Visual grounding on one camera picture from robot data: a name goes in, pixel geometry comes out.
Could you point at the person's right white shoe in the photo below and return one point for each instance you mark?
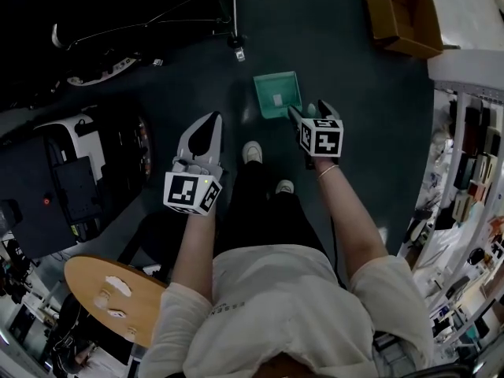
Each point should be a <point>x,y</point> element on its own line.
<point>285,186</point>

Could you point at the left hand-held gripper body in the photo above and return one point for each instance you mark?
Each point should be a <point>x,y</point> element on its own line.
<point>185,189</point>

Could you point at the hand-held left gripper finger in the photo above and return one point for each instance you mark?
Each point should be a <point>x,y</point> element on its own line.
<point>188,136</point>
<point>218,140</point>

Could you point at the person's left white shoe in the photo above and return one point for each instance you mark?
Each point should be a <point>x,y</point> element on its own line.
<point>252,152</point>

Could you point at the metal pole with caster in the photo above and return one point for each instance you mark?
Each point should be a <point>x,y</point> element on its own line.
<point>235,14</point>

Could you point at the person's black trousers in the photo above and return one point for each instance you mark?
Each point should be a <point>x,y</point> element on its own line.
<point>267,219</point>

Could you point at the black and white machine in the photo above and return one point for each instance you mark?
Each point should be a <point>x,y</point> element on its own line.
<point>78,179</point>

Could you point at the person's white shoe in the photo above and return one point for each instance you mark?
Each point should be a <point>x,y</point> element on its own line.
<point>252,152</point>
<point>285,186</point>

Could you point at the white shelf rack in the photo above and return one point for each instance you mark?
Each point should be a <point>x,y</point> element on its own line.
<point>464,195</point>

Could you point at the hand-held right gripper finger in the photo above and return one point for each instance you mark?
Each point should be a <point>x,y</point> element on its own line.
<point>294,116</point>
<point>328,110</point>

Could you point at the person's right forearm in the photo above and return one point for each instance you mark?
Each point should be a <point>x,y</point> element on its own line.
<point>346,219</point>

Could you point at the round wooden stool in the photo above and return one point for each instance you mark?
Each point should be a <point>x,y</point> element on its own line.
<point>98,301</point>

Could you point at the person's left forearm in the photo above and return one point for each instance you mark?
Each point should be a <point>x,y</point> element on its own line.
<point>195,250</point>

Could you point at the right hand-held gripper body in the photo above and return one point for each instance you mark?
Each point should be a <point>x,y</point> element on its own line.
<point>325,140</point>

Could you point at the person's white t-shirt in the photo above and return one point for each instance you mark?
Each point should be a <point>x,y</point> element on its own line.
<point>283,313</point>

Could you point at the brown cardboard box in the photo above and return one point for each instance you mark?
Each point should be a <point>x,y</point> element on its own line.
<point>397,10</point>

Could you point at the green plastic dustpan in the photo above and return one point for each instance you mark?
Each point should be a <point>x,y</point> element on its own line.
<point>277,93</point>

